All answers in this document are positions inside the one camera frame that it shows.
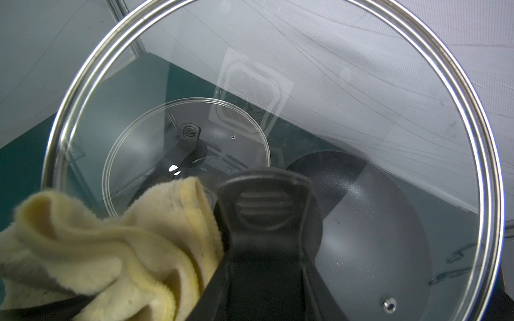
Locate black base copper hook stand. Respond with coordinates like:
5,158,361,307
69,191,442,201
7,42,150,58
408,238,477,286

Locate glass pot lid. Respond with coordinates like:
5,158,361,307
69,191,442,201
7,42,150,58
102,98,271,217
41,1,504,320

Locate yellow cleaning cloth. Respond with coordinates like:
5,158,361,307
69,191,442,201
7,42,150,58
1,177,224,320

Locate right black frying pan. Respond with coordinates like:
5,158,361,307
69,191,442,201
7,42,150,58
289,151,432,320

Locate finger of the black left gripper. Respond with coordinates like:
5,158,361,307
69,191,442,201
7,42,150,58
1,296,94,321

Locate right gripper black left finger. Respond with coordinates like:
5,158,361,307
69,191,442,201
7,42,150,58
186,255,230,321

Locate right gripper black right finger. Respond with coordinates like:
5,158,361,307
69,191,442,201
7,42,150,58
304,254,348,321

